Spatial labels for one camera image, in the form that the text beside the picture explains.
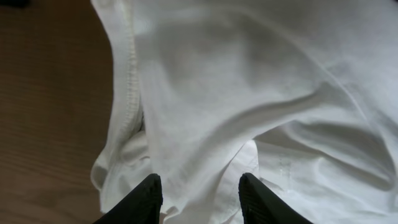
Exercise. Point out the white printed t-shirt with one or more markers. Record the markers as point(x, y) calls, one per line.
point(302, 94)

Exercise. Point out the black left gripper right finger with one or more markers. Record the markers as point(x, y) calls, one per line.
point(260, 205)

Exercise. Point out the black folded cloth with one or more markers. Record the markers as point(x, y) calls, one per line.
point(15, 3)

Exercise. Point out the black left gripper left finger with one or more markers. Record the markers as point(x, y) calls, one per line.
point(140, 206)

